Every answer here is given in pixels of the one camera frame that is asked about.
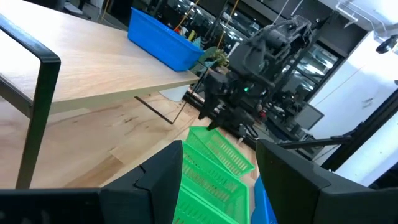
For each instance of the dark monitor screen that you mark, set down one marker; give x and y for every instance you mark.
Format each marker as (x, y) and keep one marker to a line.
(308, 116)

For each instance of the black mounted camera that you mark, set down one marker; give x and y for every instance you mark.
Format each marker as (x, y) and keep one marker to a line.
(387, 44)

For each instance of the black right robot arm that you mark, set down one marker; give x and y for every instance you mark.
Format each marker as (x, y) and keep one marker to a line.
(273, 40)

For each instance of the green plastic basket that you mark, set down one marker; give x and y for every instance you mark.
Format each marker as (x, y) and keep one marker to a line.
(224, 152)
(196, 211)
(214, 186)

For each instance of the blue plastic basket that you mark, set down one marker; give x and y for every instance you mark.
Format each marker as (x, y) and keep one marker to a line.
(161, 43)
(262, 205)

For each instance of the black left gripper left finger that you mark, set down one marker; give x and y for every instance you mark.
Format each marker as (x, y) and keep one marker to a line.
(149, 199)

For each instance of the wooden shelf black metal frame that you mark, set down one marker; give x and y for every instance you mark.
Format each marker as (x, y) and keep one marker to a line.
(93, 62)

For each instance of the black diagonal metal post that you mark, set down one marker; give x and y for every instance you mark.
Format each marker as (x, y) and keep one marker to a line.
(357, 137)

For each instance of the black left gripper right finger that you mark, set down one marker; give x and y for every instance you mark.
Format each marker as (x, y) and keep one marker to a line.
(298, 193)

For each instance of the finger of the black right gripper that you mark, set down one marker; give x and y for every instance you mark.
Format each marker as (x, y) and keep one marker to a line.
(216, 121)
(207, 105)

